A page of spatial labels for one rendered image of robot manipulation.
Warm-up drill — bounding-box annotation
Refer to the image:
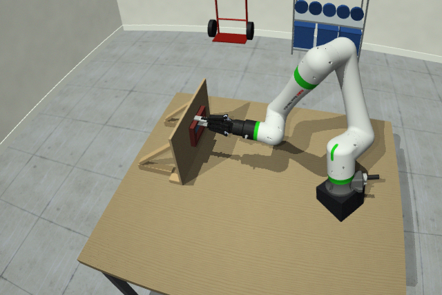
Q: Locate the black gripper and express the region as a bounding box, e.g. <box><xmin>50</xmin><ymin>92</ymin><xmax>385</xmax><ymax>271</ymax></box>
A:
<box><xmin>194</xmin><ymin>114</ymin><xmax>245</xmax><ymax>137</ymax></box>

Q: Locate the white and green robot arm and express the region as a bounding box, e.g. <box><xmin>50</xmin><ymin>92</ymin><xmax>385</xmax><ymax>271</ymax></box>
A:
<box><xmin>242</xmin><ymin>37</ymin><xmax>379</xmax><ymax>197</ymax></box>

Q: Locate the red rectangular frame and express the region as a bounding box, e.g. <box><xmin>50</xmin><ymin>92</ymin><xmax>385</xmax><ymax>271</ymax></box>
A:
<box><xmin>189</xmin><ymin>106</ymin><xmax>206</xmax><ymax>147</ymax></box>

